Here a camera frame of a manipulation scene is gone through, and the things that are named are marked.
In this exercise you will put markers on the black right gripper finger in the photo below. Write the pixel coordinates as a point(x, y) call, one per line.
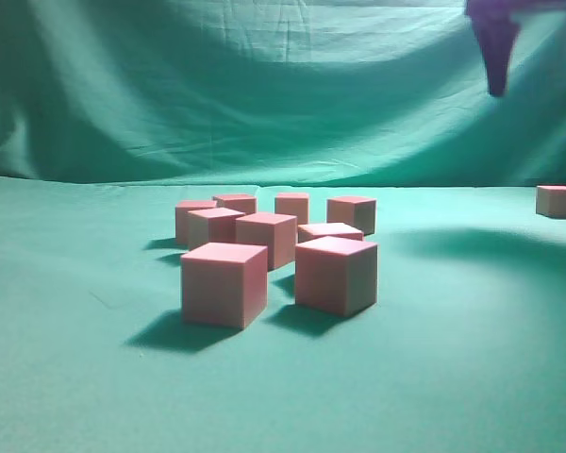
point(495, 33)

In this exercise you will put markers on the green backdrop cloth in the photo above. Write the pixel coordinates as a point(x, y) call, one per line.
point(303, 93)

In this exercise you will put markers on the pink cube column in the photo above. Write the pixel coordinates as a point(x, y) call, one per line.
point(356, 211)
point(182, 210)
point(336, 275)
point(217, 225)
point(551, 201)
point(224, 284)
point(242, 202)
point(308, 232)
point(278, 232)
point(296, 204)

